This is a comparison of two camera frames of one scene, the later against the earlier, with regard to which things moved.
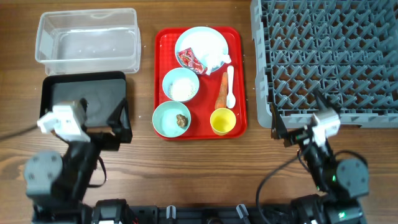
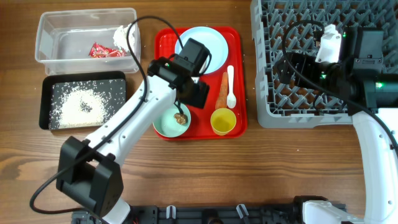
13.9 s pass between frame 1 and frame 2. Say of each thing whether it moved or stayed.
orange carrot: stayed
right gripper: moved
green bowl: stayed
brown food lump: stayed
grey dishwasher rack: stayed
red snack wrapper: moved
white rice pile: moved
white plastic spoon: stayed
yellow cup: stayed
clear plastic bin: stayed
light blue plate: stayed
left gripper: moved
